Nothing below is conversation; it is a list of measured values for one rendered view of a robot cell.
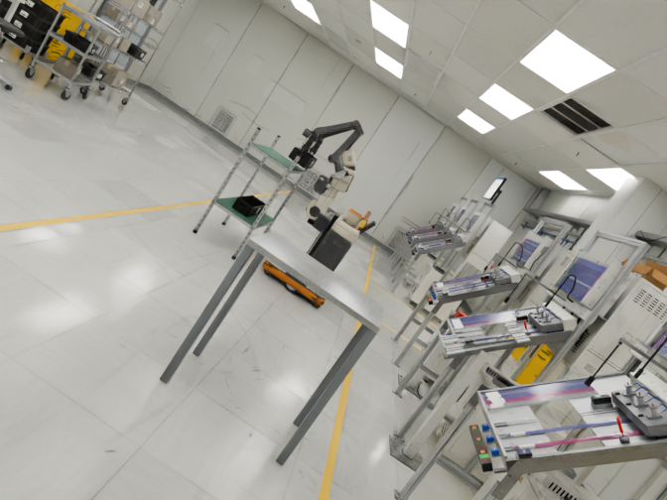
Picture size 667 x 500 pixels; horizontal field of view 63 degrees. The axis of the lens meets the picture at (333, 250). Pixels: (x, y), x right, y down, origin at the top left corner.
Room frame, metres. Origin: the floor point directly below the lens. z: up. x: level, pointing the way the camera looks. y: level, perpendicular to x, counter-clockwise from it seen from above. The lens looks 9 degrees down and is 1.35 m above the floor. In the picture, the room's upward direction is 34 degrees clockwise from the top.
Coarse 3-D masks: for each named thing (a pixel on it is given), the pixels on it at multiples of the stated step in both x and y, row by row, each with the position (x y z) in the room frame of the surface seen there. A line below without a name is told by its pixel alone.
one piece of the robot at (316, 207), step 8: (344, 168) 5.06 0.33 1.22; (352, 176) 5.07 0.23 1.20; (336, 184) 5.12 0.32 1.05; (344, 184) 5.12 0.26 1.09; (328, 192) 5.13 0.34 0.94; (336, 192) 5.15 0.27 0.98; (312, 200) 5.09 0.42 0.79; (320, 200) 5.09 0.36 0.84; (328, 200) 5.09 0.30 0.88; (312, 208) 5.09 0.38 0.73; (320, 208) 5.09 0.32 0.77; (312, 216) 5.09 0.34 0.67
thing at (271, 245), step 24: (264, 240) 2.50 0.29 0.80; (240, 264) 2.37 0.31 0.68; (288, 264) 2.37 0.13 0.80; (312, 264) 2.66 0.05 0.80; (240, 288) 2.78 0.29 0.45; (312, 288) 2.36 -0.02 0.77; (336, 288) 2.52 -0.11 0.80; (360, 312) 2.37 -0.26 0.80; (192, 336) 2.37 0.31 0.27; (360, 336) 2.75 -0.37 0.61; (336, 360) 2.76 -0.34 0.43; (336, 384) 2.34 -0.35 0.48; (312, 408) 2.37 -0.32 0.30; (288, 456) 2.34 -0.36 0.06
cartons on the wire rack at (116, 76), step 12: (120, 0) 7.46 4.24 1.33; (132, 0) 7.45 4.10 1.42; (144, 0) 7.68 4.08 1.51; (132, 12) 7.57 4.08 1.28; (144, 12) 7.82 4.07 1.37; (156, 12) 8.18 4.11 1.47; (156, 24) 8.35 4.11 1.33; (108, 36) 7.40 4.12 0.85; (120, 48) 7.79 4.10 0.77; (108, 72) 7.99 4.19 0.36; (120, 72) 8.07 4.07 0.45; (120, 84) 8.28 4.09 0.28
